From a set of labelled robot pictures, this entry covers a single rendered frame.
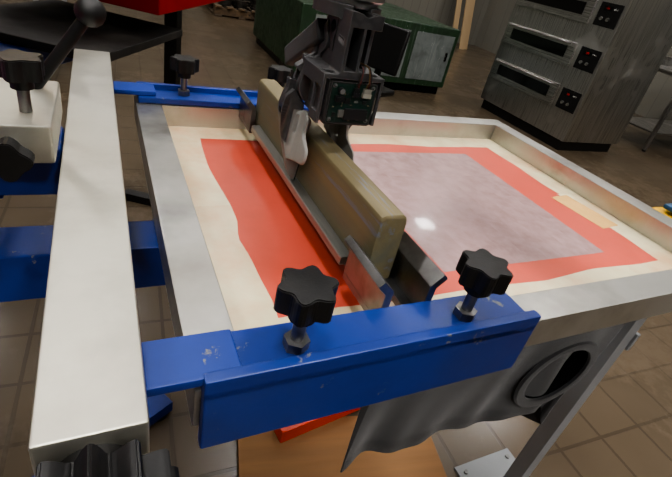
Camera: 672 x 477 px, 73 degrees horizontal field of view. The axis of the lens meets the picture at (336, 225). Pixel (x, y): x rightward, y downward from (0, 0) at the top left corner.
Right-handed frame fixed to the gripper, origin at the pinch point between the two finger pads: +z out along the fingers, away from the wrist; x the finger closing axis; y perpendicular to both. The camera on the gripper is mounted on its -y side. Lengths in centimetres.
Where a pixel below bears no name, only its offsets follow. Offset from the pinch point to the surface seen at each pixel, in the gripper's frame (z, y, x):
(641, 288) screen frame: 1.9, 27.6, 32.2
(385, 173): 5.3, -8.5, 18.1
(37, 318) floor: 101, -88, -47
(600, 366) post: 43, 13, 75
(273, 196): 5.4, -1.9, -3.4
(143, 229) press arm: 9.0, -0.9, -19.7
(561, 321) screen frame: 2.7, 29.2, 17.2
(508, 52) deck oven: 33, -353, 381
